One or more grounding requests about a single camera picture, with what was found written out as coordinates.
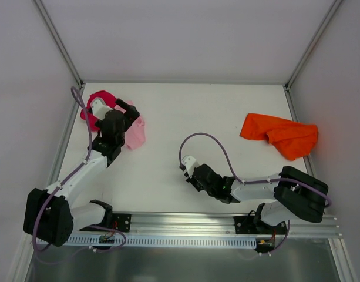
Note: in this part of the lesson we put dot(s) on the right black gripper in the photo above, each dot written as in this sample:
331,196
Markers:
194,178

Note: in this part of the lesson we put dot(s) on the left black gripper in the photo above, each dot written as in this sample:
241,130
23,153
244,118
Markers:
128,108

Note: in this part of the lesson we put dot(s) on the pink t shirt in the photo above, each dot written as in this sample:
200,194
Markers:
135,136

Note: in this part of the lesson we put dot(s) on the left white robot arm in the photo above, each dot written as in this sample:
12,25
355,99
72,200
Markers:
93,212

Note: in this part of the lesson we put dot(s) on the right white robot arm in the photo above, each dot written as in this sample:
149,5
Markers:
288,195

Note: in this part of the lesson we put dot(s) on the red t shirt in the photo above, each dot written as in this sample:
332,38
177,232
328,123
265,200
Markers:
109,99

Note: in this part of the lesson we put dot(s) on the orange t shirt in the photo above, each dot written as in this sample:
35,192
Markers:
293,140

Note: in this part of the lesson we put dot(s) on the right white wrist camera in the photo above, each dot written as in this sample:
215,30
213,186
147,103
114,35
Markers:
188,164

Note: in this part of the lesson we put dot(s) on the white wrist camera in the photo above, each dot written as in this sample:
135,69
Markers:
99,109
188,164

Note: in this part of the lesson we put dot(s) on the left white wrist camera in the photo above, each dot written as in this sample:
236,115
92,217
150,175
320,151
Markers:
99,109

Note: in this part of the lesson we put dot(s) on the aluminium front rail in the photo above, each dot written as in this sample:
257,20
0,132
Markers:
197,223

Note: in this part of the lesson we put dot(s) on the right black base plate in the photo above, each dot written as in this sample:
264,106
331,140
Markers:
252,226

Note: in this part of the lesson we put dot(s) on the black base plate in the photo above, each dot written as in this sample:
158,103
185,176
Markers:
112,222
252,226

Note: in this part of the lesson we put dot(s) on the white slotted cable duct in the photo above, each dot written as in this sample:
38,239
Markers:
162,241

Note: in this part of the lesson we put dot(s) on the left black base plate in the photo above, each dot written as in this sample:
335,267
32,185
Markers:
112,222

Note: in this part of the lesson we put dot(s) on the left aluminium side rail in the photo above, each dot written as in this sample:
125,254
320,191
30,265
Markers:
71,153

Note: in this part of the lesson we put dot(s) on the aluminium side rail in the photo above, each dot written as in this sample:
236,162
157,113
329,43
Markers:
290,101
71,153

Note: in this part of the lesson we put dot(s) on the right aluminium side rail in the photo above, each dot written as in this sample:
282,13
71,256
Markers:
290,101

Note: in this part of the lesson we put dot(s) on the left aluminium frame post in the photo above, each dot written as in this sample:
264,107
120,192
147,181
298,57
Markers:
50,26

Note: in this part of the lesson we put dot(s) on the aluminium frame post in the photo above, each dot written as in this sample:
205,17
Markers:
321,29
50,26

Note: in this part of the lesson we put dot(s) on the right aluminium frame post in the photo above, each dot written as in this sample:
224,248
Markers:
321,29

